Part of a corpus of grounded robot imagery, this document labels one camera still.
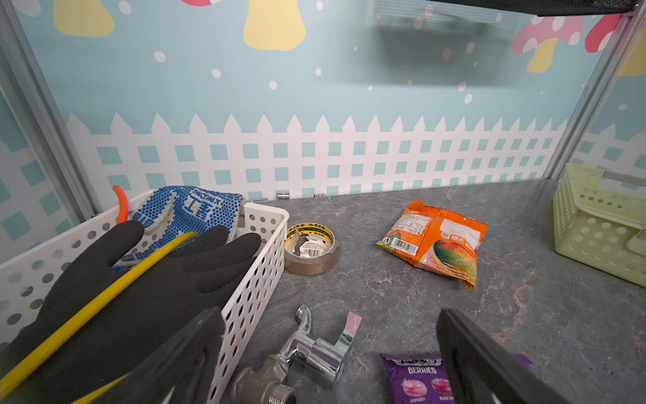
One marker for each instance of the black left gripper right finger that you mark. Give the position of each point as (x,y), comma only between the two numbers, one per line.
(481,371)

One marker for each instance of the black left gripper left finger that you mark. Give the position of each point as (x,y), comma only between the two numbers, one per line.
(180,371)

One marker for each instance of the small purple berries candy bag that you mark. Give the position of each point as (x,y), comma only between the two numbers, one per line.
(418,379)

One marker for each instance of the orange candy bag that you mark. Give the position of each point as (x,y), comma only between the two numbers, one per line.
(437,240)

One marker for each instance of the light green perforated basket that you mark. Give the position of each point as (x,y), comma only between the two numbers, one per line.
(598,225)

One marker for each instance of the black rubber work glove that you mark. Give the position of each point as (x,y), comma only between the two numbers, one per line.
(201,275)

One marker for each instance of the chrome faucet valve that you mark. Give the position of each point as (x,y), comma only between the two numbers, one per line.
(324,361)

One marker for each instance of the blue dotted knit glove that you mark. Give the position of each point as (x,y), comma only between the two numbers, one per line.
(174,210)

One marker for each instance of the clear packing tape roll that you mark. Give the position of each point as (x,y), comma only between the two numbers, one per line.
(311,248)

